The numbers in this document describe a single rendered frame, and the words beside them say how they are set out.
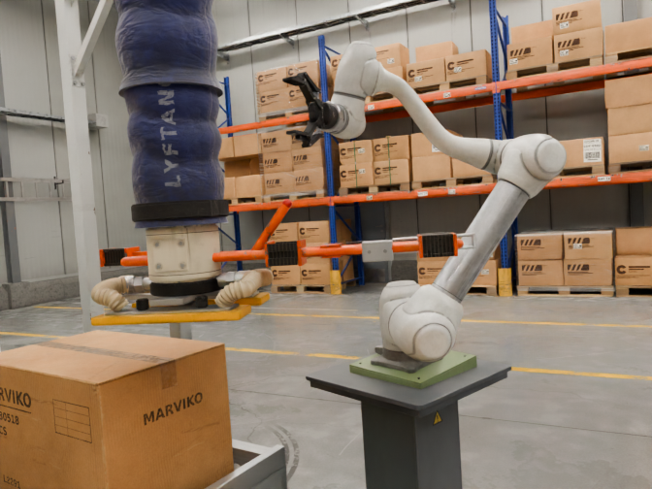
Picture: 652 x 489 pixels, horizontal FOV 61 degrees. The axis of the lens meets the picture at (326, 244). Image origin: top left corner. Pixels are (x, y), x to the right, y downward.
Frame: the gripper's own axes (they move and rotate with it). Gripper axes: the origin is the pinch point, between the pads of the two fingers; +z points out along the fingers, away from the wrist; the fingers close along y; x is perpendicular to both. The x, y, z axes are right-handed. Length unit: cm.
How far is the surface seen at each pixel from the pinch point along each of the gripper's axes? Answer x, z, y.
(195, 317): 7, 35, 49
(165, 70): 12.2, 32.4, -4.8
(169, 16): 10.8, 31.4, -16.4
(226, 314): 1, 32, 49
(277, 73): 421, -688, -218
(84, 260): 284, -163, 51
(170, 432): 27, 24, 81
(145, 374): 28, 30, 64
